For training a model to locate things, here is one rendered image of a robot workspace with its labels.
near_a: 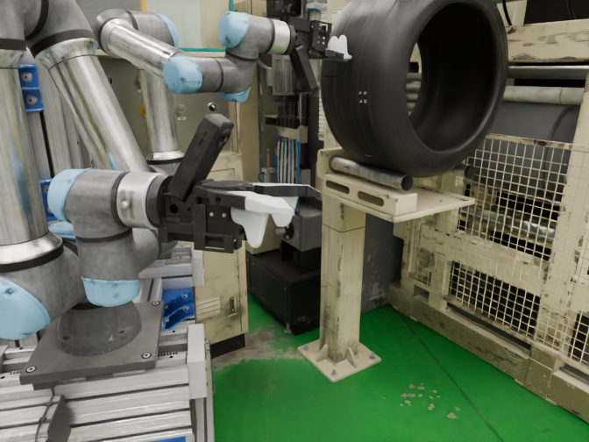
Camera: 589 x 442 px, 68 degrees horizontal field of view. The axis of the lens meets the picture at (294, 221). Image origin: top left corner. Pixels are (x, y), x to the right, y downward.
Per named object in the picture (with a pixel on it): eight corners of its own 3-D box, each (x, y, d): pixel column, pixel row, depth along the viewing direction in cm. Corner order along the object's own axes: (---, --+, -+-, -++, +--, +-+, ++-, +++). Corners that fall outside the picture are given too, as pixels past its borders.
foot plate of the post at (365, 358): (297, 349, 200) (297, 342, 198) (343, 331, 213) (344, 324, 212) (332, 383, 178) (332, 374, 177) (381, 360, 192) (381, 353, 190)
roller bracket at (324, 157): (316, 177, 154) (316, 149, 151) (398, 165, 174) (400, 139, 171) (322, 179, 151) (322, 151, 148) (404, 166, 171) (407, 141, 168)
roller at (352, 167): (328, 168, 153) (330, 155, 152) (338, 169, 155) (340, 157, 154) (401, 190, 125) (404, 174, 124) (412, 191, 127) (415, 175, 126)
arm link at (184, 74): (71, 0, 112) (185, 52, 87) (112, 4, 120) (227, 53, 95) (73, 47, 117) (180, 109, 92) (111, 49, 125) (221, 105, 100)
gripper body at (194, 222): (258, 240, 60) (177, 232, 62) (259, 177, 58) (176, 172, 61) (237, 254, 52) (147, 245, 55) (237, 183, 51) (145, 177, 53)
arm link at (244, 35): (213, 43, 101) (220, 3, 97) (255, 50, 107) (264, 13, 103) (225, 55, 96) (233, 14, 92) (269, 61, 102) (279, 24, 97)
